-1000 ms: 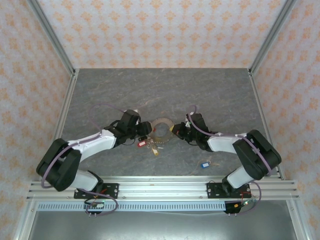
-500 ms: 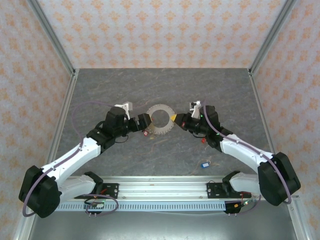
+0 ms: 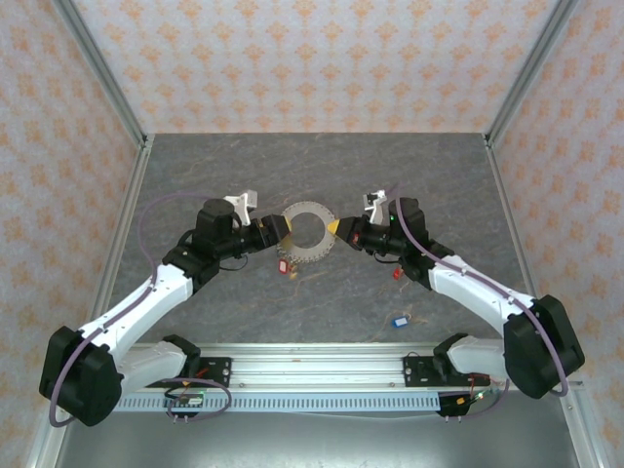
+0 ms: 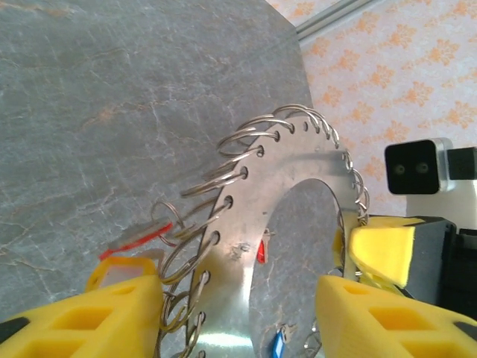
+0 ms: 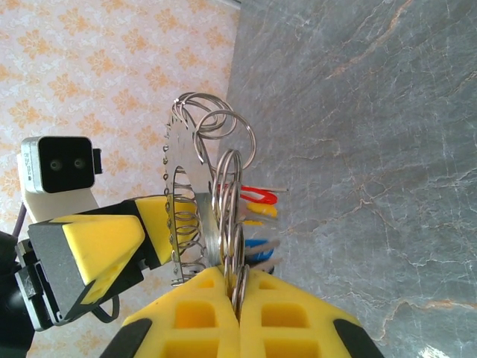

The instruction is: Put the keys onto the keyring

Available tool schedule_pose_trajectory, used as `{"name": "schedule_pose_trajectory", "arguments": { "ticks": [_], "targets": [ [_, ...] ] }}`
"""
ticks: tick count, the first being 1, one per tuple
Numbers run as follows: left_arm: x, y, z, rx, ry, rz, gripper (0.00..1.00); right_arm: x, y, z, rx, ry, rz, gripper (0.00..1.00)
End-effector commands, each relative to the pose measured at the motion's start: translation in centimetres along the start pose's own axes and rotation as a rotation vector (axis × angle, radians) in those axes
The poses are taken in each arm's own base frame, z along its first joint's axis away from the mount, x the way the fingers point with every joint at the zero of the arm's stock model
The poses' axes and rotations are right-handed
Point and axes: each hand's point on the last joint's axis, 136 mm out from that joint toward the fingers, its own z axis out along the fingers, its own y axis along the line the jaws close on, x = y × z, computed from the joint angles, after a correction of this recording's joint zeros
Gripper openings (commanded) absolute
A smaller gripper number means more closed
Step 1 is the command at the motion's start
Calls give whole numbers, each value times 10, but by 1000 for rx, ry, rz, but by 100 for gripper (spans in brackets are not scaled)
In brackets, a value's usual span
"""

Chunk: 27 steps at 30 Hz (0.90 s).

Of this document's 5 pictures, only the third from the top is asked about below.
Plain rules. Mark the black mount plate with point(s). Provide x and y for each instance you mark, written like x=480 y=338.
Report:
x=219 y=364
x=414 y=373

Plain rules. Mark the aluminium table side rail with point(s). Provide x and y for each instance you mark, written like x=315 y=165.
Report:
x=124 y=219
x=512 y=219

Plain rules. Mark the small controller board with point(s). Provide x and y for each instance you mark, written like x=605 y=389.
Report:
x=187 y=401
x=451 y=407

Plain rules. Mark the blue key tag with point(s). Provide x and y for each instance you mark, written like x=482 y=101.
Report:
x=400 y=322

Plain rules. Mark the large round metal keyring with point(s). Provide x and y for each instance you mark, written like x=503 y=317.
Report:
x=312 y=210

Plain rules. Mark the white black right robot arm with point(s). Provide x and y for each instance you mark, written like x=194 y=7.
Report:
x=468 y=287

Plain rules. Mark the grey metal front panel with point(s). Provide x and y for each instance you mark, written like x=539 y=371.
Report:
x=317 y=443

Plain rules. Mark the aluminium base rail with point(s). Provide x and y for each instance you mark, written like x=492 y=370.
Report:
x=317 y=370

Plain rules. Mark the aluminium frame post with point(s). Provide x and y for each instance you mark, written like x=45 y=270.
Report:
x=532 y=63
x=100 y=63

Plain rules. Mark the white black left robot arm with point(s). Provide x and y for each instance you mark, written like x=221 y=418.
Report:
x=146 y=297

